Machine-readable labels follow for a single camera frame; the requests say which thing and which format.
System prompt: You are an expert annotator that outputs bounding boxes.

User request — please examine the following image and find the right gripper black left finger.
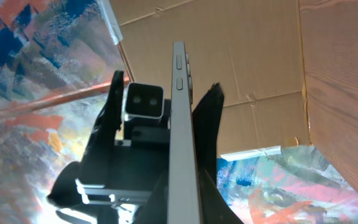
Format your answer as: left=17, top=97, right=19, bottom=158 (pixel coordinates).
left=133, top=172, right=168, bottom=224

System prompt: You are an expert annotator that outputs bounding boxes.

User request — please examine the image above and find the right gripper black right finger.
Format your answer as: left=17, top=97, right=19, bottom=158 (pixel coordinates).
left=198, top=170, right=243, bottom=224

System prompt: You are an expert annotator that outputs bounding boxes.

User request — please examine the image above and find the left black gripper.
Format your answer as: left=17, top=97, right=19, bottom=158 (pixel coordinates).
left=47, top=70, right=224, bottom=223

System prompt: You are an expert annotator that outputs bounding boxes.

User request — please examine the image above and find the colourful abstract painted backdrop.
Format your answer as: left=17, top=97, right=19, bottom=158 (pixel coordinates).
left=0, top=1, right=358, bottom=223

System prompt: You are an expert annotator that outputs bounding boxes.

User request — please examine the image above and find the brown cardboard panel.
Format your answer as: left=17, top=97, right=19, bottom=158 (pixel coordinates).
left=111, top=0, right=358, bottom=192

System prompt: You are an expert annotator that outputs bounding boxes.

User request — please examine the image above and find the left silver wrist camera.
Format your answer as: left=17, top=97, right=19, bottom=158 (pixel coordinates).
left=125, top=82, right=164, bottom=119

